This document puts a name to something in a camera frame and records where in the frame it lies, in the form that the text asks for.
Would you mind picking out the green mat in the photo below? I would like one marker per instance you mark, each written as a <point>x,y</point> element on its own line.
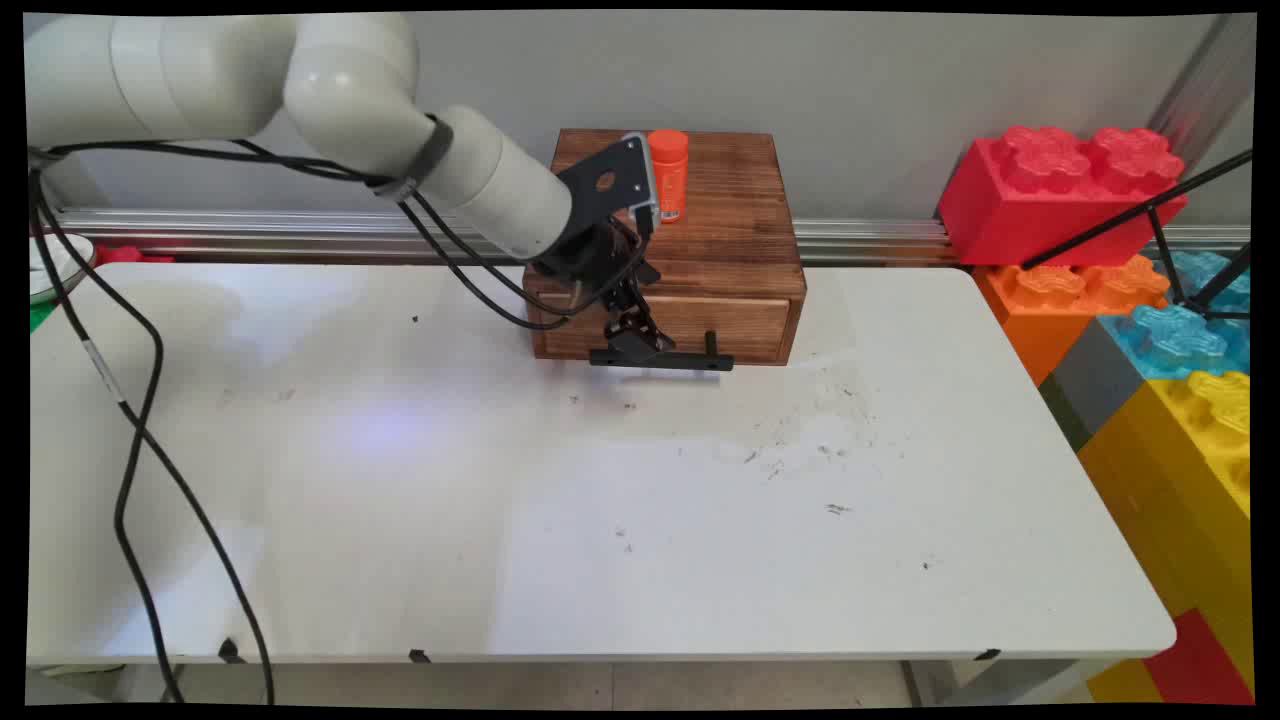
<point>42,316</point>

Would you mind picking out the aluminium wall rail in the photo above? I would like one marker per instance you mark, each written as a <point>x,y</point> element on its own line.
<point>250,232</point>

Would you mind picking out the big red toy brick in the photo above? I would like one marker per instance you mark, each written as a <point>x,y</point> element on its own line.
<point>1050,200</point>

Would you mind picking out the orange plastic bottle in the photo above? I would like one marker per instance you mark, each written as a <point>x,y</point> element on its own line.
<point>668,180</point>

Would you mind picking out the big blue toy brick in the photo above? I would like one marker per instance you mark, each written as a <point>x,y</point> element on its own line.
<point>1190,335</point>

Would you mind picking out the big yellow toy brick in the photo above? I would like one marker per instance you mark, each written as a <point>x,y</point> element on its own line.
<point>1180,470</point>

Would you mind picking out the white bowl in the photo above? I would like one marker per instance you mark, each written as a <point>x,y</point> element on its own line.
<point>55,265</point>

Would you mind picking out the aluminium frame post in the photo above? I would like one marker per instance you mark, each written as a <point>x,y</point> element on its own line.
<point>1205,85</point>

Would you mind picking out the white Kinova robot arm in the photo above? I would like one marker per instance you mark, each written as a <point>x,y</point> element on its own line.
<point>350,90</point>

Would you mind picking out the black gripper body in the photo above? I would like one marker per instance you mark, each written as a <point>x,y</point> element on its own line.
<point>590,255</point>

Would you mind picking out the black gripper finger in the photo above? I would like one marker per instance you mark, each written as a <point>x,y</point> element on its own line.
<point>655,335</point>
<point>618,325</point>

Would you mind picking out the big orange toy brick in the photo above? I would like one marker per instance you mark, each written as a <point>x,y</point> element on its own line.
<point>1060,300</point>

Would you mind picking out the small red block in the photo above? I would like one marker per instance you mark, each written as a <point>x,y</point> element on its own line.
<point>130,255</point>

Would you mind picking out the black tripod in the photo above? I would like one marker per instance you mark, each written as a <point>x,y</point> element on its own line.
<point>1165,235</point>

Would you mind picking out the brown wooden drawer cabinet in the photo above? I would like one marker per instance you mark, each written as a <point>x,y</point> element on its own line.
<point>725,220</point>

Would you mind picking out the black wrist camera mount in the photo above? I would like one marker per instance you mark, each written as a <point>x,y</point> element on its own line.
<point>612,182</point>

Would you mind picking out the grey table leg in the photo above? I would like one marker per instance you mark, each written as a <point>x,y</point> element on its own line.
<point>990,682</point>

